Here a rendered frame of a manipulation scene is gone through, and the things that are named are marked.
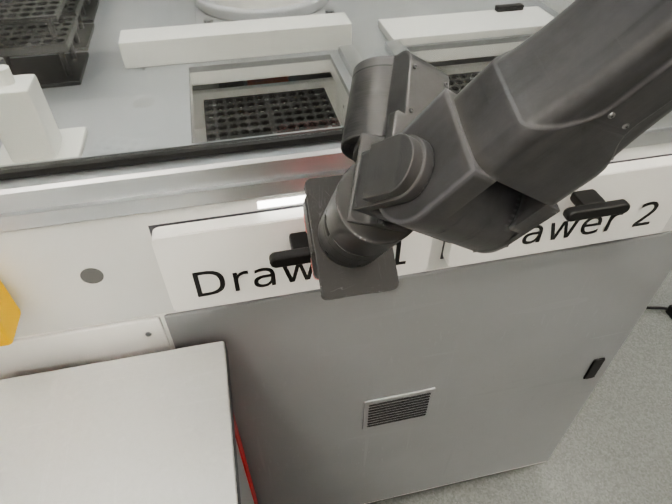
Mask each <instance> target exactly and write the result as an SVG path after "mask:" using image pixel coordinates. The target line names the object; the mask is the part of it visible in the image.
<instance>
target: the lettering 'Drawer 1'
mask: <svg viewBox="0 0 672 504"><path fill-rule="evenodd" d="M401 242H402V241H400V242H399V243H397V244H396V245H397V247H396V256H395V262H396V265H401V264H406V261H401V262H399V258H400V250H401ZM299 267H300V269H301V271H302V274H303V276H304V278H305V280H308V279H310V278H311V275H312V267H311V265H310V268H309V271H308V275H307V274H306V272H305V269H304V267H303V265H302V264H299V265H296V267H295V270H294V274H293V277H292V276H291V274H290V272H289V270H288V268H287V266H286V267H283V269H284V271H285V273H286V275H287V277H288V279H289V281H290V282H295V280H296V276H297V273H298V269H299ZM261 271H269V272H270V273H271V274H267V275H262V276H259V277H257V278H256V279H255V280H254V284H255V286H257V287H266V286H269V285H270V284H271V283H272V285H276V279H275V272H274V271H273V269H271V268H261V269H257V270H255V271H254V272H255V273H257V272H261ZM205 274H212V275H215V276H217V277H218V278H219V281H220V287H219V288H218V289H217V290H215V291H213V292H208V293H202V290H201V286H200V282H199V279H198V275H205ZM232 274H233V279H234V284H235V289H236V291H240V287H239V282H238V278H239V276H241V275H243V274H248V271H242V272H240V273H239V274H238V275H237V273H232ZM192 276H193V279H194V283H195V286H196V290H197V294H198V297H202V296H209V295H213V294H217V293H219V292H221V291H222V290H223V289H224V287H225V279H224V277H223V276H222V274H220V273H219V272H215V271H203V272H197V273H192ZM266 277H271V280H270V282H269V283H267V284H259V282H258V281H259V280H260V279H262V278H266Z"/></svg>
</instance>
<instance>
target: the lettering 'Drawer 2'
mask: <svg viewBox="0 0 672 504"><path fill-rule="evenodd" d="M648 205H654V208H653V210H652V211H650V212H649V213H648V214H647V215H645V216H644V217H642V218H641V219H640V220H638V221H637V222H635V223H634V224H633V225H632V227H635V226H641V225H647V224H649V223H650V221H649V222H643V223H639V222H641V221H642V220H644V219H645V218H646V217H648V216H649V215H651V214H652V213H653V212H654V211H655V210H656V209H657V208H658V206H659V204H658V202H649V203H646V204H644V205H643V206H642V208H643V207H645V206H648ZM618 215H623V214H617V215H611V216H610V218H609V220H608V222H607V224H606V226H605V229H604V231H607V230H608V228H609V226H610V223H611V221H612V220H613V219H614V218H615V217H616V216H618ZM592 219H598V220H599V221H598V223H593V224H587V223H588V222H589V221H590V220H592ZM592 219H587V220H586V221H585V222H584V223H583V225H582V227H581V233H582V234H584V235H588V234H592V233H595V232H597V230H598V229H596V230H594V231H591V232H586V231H585V227H590V226H596V225H601V223H602V217H598V218H592ZM579 221H580V220H579ZM579 221H575V223H574V224H573V225H572V227H571V228H570V230H569V231H568V233H567V230H568V221H564V222H563V223H562V225H561V226H560V228H559V229H558V231H557V232H556V234H555V223H552V225H551V239H550V240H554V239H555V238H556V237H557V235H558V234H559V233H560V231H561V230H562V228H563V227H564V225H565V227H564V237H563V238H567V237H568V236H569V235H570V233H571V232H572V231H573V229H574V228H575V226H576V225H577V223H578V222H579ZM586 224H587V225H586ZM536 228H539V231H538V232H532V233H529V234H527V235H525V236H524V237H523V239H522V243H523V244H531V243H533V242H535V243H536V242H539V240H540V238H541V235H542V232H543V227H542V226H541V225H539V226H537V227H536ZM604 231H603V232H604ZM535 234H538V235H537V237H536V238H535V239H534V240H532V241H526V239H527V237H528V236H531V235H535Z"/></svg>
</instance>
